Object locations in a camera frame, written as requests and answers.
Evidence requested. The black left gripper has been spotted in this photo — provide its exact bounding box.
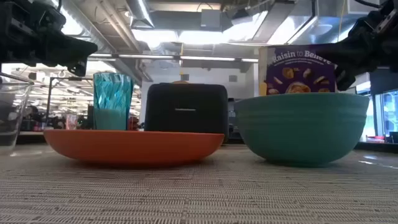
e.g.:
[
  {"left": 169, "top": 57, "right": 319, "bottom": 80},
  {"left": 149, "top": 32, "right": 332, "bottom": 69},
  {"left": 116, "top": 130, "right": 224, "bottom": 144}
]
[{"left": 0, "top": 0, "right": 99, "bottom": 77}]

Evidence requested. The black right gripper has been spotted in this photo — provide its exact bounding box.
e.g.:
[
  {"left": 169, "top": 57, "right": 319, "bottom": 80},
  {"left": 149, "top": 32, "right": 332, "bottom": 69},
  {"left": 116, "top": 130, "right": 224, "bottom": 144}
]
[{"left": 313, "top": 0, "right": 398, "bottom": 91}]

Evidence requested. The purple raisin cereal box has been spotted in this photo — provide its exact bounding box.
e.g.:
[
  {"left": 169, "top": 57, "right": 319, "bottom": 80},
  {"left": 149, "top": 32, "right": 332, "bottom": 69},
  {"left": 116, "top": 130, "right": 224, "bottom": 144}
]
[{"left": 258, "top": 45, "right": 338, "bottom": 96}]

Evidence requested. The teal faceted plastic tumbler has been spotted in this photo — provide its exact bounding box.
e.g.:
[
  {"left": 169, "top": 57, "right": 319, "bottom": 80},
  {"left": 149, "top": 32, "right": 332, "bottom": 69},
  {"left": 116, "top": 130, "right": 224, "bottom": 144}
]
[{"left": 93, "top": 72, "right": 134, "bottom": 131}]

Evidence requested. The pink translucent cup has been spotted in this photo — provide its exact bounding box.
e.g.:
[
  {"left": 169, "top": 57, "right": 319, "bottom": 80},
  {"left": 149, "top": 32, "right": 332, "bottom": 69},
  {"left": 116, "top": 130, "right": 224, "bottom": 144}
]
[{"left": 65, "top": 114, "right": 79, "bottom": 130}]

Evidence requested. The teal ribbed bowl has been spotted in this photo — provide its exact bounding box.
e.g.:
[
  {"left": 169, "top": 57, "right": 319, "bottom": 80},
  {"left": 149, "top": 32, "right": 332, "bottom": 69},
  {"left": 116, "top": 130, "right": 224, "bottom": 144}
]
[{"left": 233, "top": 91, "right": 371, "bottom": 167}]

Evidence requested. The clear plastic container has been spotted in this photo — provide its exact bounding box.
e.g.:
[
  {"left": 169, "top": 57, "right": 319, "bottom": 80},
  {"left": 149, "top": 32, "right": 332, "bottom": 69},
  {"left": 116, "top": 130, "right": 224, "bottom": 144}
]
[{"left": 0, "top": 73, "right": 34, "bottom": 154}]

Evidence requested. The orange plastic plate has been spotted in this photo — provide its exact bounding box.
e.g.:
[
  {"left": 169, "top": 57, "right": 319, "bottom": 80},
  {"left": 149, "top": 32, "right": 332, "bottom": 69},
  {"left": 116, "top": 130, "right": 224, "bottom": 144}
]
[{"left": 43, "top": 129, "right": 225, "bottom": 166}]

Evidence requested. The black two-slot toaster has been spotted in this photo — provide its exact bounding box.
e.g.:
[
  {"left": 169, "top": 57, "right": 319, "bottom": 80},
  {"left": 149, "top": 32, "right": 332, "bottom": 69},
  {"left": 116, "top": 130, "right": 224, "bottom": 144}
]
[{"left": 144, "top": 82, "right": 229, "bottom": 144}]

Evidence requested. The grey woven placemat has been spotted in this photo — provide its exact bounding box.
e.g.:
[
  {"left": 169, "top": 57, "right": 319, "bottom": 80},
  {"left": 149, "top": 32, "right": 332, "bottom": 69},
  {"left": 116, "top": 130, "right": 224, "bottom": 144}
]
[{"left": 0, "top": 145, "right": 398, "bottom": 224}]

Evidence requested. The black metal stand frame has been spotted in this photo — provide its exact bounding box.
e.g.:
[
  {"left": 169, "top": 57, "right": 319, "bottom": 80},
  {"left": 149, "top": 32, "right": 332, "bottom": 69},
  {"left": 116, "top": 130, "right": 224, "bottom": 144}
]
[{"left": 45, "top": 76, "right": 94, "bottom": 126}]

